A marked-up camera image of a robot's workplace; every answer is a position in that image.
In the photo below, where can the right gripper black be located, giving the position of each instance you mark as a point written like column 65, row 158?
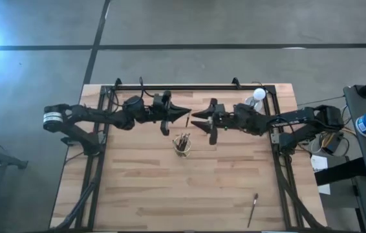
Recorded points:
column 226, row 121

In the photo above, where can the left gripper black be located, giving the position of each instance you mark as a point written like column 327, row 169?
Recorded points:
column 154, row 114

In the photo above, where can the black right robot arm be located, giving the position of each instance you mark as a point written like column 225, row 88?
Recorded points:
column 299, row 118

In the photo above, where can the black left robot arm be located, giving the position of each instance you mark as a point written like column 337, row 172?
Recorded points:
column 105, row 117

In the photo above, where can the thick black lettered makeup brush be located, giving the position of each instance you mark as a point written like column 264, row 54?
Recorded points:
column 252, row 210

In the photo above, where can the white light bulb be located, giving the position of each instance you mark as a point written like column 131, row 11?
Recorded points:
column 259, row 94

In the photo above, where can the white paper sheet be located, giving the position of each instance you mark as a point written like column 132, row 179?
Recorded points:
column 318, row 163

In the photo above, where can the black control box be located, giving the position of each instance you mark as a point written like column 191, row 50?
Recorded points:
column 333, row 145

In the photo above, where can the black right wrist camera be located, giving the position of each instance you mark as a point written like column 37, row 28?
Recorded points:
column 220, row 108

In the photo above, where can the black aluminium table frame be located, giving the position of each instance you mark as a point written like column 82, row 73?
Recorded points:
column 186, row 87

